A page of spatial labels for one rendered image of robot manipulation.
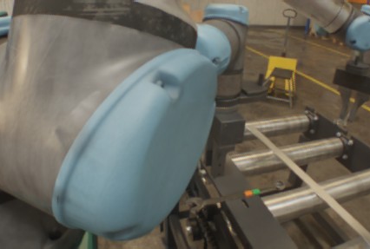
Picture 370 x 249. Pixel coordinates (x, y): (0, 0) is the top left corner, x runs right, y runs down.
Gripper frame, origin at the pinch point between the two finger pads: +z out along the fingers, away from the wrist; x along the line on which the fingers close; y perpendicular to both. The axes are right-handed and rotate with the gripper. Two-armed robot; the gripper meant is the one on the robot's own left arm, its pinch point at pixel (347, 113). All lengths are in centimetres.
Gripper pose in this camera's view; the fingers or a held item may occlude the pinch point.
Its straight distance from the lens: 92.8
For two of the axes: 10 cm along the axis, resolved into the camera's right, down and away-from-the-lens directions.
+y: 7.2, -3.2, 6.1
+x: -6.9, -3.6, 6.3
